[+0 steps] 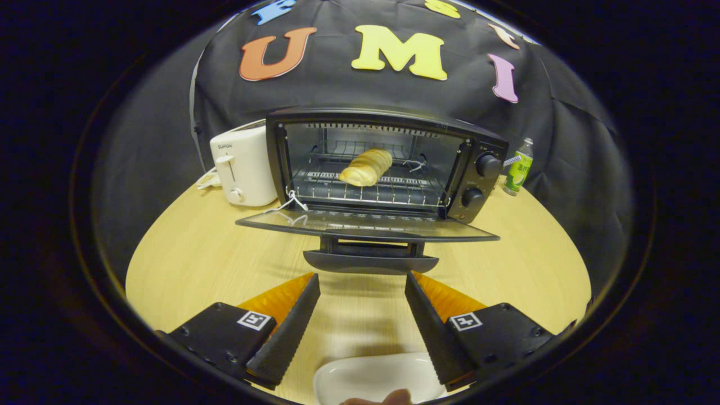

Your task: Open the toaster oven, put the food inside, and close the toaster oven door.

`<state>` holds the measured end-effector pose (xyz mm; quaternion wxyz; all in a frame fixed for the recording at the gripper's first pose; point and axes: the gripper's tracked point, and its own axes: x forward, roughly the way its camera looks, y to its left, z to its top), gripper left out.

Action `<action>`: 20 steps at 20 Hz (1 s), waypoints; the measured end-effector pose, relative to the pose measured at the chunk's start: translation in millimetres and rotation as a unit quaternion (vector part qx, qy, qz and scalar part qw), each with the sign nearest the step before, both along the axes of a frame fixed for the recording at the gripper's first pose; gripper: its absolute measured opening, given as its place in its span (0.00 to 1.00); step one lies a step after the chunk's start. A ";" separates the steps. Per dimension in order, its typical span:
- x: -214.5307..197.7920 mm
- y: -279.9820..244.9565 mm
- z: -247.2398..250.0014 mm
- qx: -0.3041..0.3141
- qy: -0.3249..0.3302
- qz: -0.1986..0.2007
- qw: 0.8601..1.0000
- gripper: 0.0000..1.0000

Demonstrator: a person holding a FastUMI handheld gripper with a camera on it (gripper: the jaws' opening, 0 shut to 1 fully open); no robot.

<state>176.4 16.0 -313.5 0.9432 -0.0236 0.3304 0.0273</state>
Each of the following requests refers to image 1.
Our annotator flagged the white pop-up toaster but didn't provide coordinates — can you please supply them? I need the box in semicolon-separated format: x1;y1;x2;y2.
210;125;278;207

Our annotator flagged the black backdrop cloth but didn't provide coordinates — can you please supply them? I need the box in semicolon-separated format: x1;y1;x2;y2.
93;0;636;293

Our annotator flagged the golden bread roll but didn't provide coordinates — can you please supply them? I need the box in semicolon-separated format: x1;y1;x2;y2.
338;148;393;187

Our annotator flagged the white plate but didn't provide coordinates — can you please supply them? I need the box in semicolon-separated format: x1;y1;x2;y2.
313;353;448;405

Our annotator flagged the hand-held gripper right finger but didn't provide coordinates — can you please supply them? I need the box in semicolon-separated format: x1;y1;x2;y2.
405;271;577;392

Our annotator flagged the black toaster oven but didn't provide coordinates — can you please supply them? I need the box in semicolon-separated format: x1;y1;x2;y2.
235;107;510;275

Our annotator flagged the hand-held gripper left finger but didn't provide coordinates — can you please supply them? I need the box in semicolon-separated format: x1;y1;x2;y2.
163;273;321;390

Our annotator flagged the green label drink bottle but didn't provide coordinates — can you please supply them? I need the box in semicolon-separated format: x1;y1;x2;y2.
503;138;534;196

